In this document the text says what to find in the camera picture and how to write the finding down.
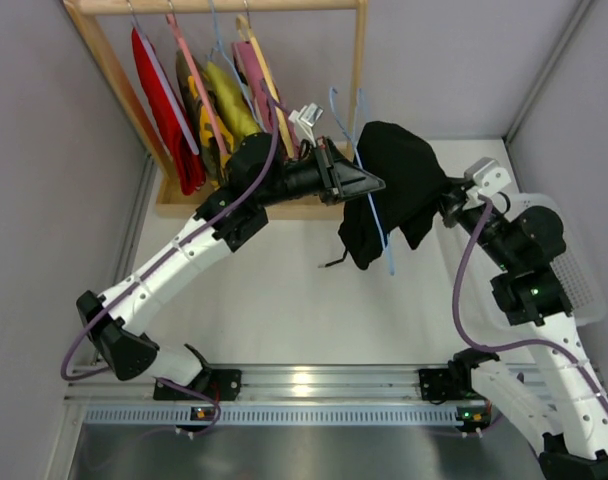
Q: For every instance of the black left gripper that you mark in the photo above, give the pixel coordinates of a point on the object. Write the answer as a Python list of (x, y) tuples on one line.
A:
[(327, 170)]

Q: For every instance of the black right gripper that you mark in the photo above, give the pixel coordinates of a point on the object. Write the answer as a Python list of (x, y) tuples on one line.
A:
[(451, 198)]

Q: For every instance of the light blue wire hanger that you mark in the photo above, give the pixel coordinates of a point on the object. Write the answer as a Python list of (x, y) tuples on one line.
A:
[(351, 135), (219, 48)]

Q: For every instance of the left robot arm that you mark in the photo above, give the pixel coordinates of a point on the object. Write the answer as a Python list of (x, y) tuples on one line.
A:
[(117, 319)]

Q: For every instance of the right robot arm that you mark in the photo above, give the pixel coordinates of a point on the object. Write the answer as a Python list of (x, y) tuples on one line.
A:
[(542, 381)]

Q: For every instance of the lime green trousers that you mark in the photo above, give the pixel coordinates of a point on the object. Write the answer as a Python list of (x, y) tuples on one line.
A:
[(231, 104)]

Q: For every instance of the camouflage yellow green trousers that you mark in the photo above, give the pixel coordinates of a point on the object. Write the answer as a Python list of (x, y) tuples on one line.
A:
[(213, 158)]

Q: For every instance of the pink black patterned trousers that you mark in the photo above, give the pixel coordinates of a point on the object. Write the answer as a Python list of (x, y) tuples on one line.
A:
[(248, 68)]

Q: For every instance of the red trousers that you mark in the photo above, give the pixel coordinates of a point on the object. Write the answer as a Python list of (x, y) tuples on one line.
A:
[(188, 167)]

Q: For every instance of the white lavender hanger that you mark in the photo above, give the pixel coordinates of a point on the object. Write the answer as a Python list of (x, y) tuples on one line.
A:
[(163, 80)]

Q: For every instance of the cream wooden hanger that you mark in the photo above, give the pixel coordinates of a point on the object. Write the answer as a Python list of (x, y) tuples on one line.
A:
[(247, 34)]

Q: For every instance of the pink hanger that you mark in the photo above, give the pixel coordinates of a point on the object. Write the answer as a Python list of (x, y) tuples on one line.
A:
[(202, 91)]

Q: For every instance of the white plastic basket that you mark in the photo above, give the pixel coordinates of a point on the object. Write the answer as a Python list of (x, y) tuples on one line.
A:
[(572, 267)]

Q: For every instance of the wooden clothes rack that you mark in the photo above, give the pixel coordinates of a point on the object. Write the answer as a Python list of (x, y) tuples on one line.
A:
[(169, 202)]

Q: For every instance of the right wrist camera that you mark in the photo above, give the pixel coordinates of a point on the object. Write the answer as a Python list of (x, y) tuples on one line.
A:
[(488, 178)]

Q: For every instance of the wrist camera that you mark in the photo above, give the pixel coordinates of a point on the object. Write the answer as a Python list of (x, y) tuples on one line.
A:
[(488, 178), (303, 122)]

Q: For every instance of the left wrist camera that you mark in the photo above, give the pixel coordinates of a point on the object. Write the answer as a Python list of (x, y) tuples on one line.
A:
[(303, 122)]

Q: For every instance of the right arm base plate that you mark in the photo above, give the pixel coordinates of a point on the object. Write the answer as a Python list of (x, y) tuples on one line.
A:
[(437, 385)]

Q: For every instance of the aluminium mounting rail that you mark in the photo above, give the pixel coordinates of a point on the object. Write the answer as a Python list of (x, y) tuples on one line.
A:
[(290, 384)]

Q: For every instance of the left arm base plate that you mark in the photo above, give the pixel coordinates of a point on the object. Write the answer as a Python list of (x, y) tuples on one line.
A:
[(215, 384)]

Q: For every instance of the slotted cable duct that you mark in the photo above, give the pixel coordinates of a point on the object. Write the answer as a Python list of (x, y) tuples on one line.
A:
[(331, 415)]

